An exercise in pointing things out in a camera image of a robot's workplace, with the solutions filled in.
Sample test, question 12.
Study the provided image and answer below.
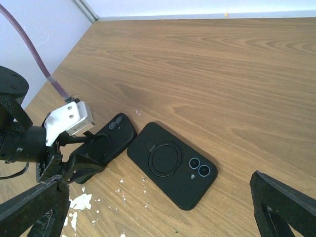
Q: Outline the black phone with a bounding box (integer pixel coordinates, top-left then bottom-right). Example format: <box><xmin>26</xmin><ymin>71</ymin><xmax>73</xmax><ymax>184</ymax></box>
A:
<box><xmin>88</xmin><ymin>113</ymin><xmax>137</xmax><ymax>166</ymax></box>
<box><xmin>127</xmin><ymin>122</ymin><xmax>218</xmax><ymax>211</ymax></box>

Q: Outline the left aluminium corner post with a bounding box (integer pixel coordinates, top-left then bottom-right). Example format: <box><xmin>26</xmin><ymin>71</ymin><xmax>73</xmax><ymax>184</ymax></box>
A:
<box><xmin>73</xmin><ymin>0</ymin><xmax>99</xmax><ymax>23</ymax></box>

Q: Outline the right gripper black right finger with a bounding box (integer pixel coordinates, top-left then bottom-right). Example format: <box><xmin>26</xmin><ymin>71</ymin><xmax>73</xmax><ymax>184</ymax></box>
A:
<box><xmin>250</xmin><ymin>170</ymin><xmax>316</xmax><ymax>237</ymax></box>

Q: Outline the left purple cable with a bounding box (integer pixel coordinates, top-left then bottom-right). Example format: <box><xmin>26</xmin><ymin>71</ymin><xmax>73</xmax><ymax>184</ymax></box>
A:
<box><xmin>0</xmin><ymin>3</ymin><xmax>75</xmax><ymax>102</ymax></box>

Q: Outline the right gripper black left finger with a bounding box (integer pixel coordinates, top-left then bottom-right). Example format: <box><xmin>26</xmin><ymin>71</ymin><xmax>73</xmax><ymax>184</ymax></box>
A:
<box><xmin>0</xmin><ymin>175</ymin><xmax>70</xmax><ymax>237</ymax></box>

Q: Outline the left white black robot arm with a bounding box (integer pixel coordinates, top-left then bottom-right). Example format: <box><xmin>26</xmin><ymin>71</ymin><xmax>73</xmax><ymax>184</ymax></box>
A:
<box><xmin>0</xmin><ymin>67</ymin><xmax>112</xmax><ymax>184</ymax></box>

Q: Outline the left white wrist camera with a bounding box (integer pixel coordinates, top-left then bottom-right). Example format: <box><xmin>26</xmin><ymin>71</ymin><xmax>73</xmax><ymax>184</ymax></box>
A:
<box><xmin>43</xmin><ymin>101</ymin><xmax>95</xmax><ymax>147</ymax></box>

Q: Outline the white debris pile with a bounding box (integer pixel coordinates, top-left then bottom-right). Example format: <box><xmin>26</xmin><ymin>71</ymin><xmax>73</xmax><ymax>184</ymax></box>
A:
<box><xmin>64</xmin><ymin>193</ymin><xmax>92</xmax><ymax>234</ymax></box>

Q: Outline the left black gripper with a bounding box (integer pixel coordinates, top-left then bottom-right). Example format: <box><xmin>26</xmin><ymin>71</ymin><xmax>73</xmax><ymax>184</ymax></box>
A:
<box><xmin>36</xmin><ymin>131</ymin><xmax>110</xmax><ymax>184</ymax></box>

